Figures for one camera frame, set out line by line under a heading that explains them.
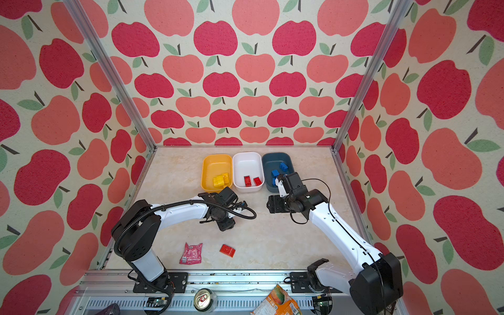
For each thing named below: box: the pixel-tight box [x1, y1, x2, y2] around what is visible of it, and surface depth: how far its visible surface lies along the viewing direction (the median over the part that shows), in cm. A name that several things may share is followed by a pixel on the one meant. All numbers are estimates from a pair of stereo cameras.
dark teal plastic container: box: [262, 152, 295, 193], surface depth 111 cm
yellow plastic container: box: [200, 154, 233, 193], surface depth 110 cm
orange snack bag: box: [250, 284, 303, 315], surface depth 69 cm
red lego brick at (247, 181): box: [243, 175, 252, 188], surface depth 106 cm
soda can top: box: [193, 288, 214, 313], surface depth 63 cm
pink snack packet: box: [179, 242, 203, 266], surface depth 82 cm
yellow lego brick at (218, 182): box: [212, 175, 225, 189], surface depth 103 cm
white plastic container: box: [232, 151, 266, 193], surface depth 110 cm
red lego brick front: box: [219, 244, 237, 258], surface depth 83 cm
